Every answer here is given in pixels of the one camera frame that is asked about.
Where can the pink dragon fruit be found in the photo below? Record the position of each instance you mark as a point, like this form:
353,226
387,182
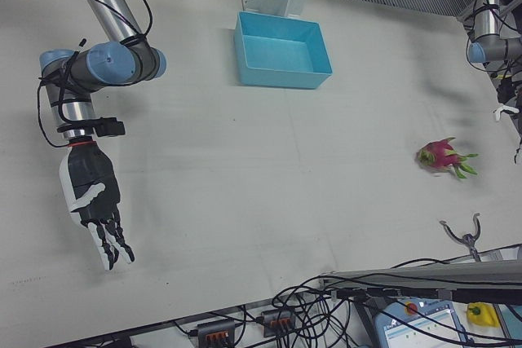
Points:
438,152

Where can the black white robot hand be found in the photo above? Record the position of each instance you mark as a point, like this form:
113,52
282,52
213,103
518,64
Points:
91,168

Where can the teach pendant with screen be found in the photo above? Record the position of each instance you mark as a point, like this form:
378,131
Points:
424,323

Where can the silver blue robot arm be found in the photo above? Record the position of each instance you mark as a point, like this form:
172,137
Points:
487,10
106,10

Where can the yellow toy pepper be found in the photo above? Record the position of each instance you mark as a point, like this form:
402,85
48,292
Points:
480,314

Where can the aluminium profile bar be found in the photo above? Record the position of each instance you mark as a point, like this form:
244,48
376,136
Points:
428,272

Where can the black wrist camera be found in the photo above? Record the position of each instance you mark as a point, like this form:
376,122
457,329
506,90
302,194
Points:
110,127

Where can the light blue plastic bin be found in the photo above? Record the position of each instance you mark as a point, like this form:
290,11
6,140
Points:
281,75

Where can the white grey robot hand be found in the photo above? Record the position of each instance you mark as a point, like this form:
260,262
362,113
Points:
505,110

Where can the metal claw tool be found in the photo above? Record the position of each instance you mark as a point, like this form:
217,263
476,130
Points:
469,239

